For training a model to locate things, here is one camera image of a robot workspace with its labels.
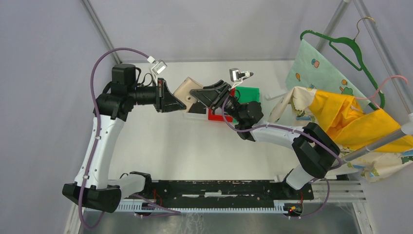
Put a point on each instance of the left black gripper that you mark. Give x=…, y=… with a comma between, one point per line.
x=165, y=101

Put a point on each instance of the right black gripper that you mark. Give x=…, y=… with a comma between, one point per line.
x=213, y=96

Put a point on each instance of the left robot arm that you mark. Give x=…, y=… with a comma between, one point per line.
x=92, y=187

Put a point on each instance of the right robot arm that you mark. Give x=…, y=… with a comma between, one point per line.
x=315, y=150

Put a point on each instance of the black VIP cards stack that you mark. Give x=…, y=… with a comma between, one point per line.
x=197, y=108

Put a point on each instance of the white plastic bin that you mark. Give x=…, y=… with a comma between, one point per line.
x=195, y=116

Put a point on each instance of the red plastic bin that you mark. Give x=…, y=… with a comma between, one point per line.
x=216, y=115

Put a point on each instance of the green plastic bin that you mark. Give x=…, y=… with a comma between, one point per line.
x=248, y=92

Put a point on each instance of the cream cartoon print cloth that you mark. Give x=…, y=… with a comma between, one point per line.
x=374, y=166

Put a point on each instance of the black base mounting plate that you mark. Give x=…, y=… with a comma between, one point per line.
x=213, y=202

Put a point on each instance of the light green cartoon cloth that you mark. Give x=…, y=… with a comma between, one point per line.
x=313, y=70

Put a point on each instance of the yellow cloth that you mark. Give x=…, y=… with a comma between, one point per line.
x=340, y=116

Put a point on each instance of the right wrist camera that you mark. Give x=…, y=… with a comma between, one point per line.
x=238, y=76

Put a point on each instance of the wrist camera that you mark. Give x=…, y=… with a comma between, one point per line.
x=157, y=66
x=238, y=76

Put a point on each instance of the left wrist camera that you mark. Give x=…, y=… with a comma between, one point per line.
x=157, y=66

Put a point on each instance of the aluminium rail frame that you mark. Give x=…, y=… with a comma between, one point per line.
x=338, y=190

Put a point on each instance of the metal clothes rail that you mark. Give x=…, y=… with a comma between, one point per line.
x=405, y=130

